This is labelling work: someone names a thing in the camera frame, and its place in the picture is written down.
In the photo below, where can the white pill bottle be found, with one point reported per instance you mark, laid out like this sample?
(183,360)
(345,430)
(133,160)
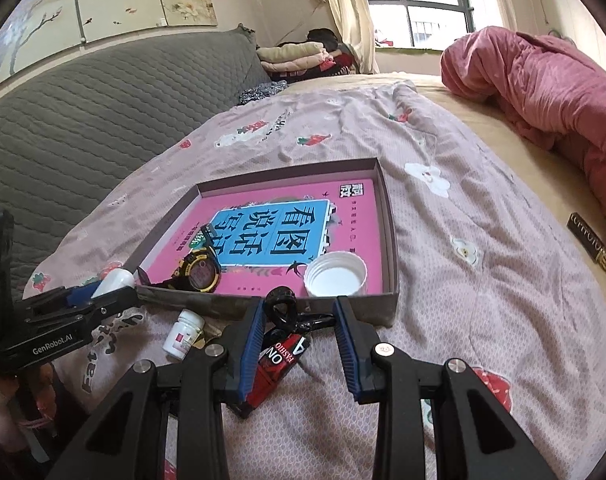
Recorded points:
(183,335)

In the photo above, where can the pink strawberry printed blanket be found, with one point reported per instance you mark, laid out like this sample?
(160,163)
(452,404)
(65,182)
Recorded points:
(483,310)

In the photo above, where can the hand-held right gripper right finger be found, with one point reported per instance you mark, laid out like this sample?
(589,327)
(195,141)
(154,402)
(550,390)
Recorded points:
(348,350)

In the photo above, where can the floral wall painting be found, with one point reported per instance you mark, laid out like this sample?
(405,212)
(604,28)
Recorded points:
(108,5)

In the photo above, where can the black garment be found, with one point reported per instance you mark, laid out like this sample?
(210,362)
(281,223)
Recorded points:
(323,36)

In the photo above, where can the black carabiner clip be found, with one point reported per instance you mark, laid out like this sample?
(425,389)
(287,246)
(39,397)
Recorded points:
(278,305)

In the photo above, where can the red and black marker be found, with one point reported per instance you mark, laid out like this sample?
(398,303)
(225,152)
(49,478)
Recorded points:
(283,355)

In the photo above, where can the pink book with blue title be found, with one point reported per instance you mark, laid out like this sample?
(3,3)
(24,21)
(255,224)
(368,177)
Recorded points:
(363,230)

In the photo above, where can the black and yellow digital watch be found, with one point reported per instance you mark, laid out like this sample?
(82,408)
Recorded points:
(200,272)

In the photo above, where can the red patterned garment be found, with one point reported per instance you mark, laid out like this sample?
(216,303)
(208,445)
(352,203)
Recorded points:
(343,62)

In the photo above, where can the dark patterned cloth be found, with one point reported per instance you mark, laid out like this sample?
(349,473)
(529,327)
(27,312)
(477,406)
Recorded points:
(260,92)

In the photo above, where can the person's left hand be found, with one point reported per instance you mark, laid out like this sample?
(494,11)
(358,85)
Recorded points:
(45,385)

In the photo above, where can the white plastic lid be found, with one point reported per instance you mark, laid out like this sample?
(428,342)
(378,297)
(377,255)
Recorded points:
(335,277)

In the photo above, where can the grey quilted headboard cover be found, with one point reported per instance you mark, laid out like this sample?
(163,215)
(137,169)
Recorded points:
(108,110)

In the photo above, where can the pink quilt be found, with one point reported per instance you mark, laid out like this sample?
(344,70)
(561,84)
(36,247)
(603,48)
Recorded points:
(533,75)

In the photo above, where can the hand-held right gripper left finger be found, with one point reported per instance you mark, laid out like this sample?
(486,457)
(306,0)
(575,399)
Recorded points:
(248,355)

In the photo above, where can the beige bed sheet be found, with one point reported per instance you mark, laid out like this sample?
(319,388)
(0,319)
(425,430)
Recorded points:
(533,175)

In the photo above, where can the shallow grey cardboard box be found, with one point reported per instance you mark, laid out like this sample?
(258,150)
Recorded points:
(378,310)

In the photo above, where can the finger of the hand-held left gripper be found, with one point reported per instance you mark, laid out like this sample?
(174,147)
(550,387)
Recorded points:
(83,294)
(110,305)

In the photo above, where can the white earbuds case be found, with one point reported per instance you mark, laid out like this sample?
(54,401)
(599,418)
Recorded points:
(115,280)

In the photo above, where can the window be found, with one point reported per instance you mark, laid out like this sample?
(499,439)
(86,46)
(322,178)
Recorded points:
(433,0)

